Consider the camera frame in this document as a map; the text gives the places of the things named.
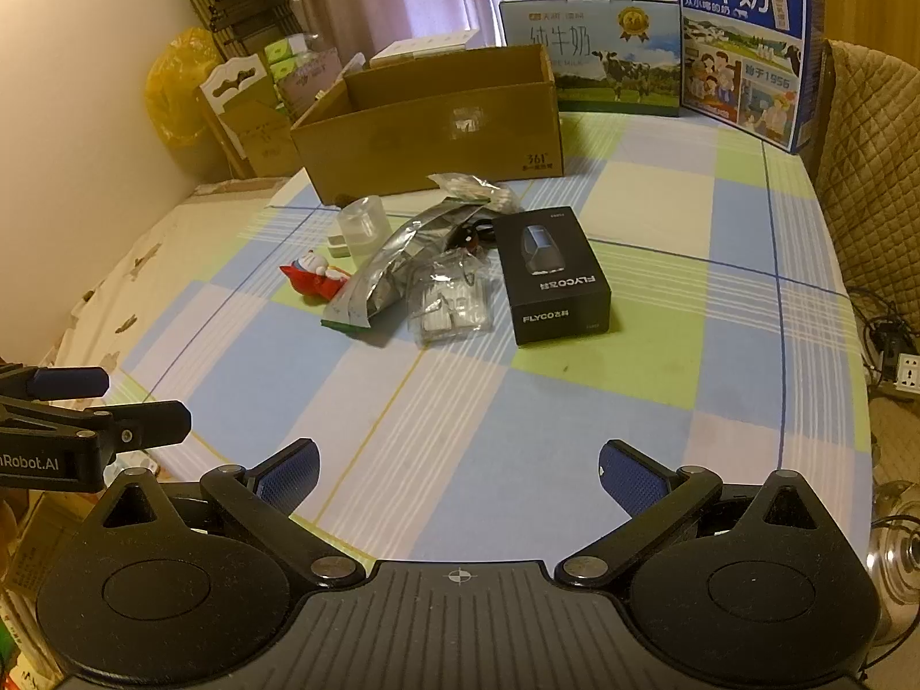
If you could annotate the brown printed carton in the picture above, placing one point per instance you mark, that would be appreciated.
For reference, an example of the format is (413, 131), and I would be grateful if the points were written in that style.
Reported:
(32, 553)

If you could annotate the dark folding rack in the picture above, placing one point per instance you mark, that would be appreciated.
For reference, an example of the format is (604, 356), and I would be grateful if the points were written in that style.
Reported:
(230, 14)

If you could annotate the yellow plastic bag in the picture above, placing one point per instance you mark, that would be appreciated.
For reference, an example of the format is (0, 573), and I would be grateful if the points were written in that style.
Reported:
(176, 86)

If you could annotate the white product box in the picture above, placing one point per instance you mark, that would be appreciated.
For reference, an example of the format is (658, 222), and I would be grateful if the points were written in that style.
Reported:
(424, 47)

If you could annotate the beige floral cloth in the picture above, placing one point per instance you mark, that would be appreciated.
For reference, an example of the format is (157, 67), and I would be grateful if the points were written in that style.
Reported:
(144, 266)

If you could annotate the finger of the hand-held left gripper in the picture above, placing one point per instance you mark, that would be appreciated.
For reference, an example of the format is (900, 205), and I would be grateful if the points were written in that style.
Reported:
(154, 424)
(68, 381)

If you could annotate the white charger plug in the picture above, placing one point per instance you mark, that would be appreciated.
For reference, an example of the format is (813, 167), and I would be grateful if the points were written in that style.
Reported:
(336, 248)

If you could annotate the white power strip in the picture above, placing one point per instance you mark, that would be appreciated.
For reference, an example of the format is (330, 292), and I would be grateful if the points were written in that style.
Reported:
(907, 372)

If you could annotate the brown printed cardboard flap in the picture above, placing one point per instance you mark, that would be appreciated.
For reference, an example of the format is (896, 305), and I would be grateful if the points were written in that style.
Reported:
(309, 83)

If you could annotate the dark blue milk carton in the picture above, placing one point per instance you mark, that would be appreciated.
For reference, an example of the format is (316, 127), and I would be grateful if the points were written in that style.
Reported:
(747, 50)

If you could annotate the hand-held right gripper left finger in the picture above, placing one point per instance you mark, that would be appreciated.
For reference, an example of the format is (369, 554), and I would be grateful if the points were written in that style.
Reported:
(291, 478)

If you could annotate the red toy figure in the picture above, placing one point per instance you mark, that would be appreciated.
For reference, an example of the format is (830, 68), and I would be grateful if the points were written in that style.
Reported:
(313, 277)

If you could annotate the chair with quilted cover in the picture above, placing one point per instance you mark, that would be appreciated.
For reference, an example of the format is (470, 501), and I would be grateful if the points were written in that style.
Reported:
(877, 158)

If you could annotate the silver foil bag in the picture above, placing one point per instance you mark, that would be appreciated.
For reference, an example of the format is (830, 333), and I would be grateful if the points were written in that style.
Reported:
(388, 266)

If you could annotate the green tissue multipack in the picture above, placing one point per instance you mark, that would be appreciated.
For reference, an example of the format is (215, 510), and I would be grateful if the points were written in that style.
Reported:
(287, 57)

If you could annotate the cotton swab bag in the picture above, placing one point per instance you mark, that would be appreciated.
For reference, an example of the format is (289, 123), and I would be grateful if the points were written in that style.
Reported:
(467, 187)

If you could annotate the checked blue green cloth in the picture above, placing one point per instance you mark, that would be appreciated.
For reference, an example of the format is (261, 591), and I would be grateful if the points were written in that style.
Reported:
(647, 230)

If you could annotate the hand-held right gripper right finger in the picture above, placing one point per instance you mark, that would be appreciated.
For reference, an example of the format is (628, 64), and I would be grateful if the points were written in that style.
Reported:
(632, 481)

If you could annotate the light blue milk carton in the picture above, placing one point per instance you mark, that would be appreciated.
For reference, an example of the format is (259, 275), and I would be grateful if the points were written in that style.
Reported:
(611, 50)

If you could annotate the brown cardboard box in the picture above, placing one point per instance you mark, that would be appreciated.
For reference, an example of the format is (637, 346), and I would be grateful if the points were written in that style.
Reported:
(431, 151)

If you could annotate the black shaver box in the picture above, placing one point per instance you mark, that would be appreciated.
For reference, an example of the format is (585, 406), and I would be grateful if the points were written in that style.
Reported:
(553, 302)

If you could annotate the translucent plastic cup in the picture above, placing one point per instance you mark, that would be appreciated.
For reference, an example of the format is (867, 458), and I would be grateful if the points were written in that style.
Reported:
(361, 223)

